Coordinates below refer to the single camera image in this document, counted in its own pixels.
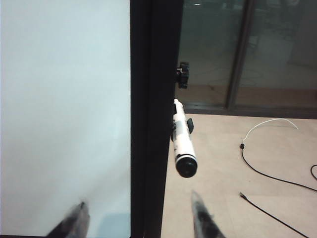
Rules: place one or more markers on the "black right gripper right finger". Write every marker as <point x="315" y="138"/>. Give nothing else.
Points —
<point x="204" y="220"/>

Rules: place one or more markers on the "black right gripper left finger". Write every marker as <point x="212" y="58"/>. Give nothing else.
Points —
<point x="74" y="223"/>

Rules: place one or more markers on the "white marker pen black cap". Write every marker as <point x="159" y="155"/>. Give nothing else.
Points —
<point x="184" y="148"/>

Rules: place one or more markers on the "black pen holder clip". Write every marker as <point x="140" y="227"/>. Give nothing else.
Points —
<point x="190" y="126"/>

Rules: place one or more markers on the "black star knob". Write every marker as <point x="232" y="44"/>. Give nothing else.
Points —
<point x="183" y="75"/>

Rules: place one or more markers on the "whiteboard with black frame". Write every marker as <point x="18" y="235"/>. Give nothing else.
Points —
<point x="62" y="99"/>

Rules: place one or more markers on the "black whiteboard stand post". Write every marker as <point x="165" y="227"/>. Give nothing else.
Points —
<point x="164" y="74"/>

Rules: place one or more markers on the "glass partition dark frame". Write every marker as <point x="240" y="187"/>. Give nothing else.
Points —
<point x="277" y="62"/>

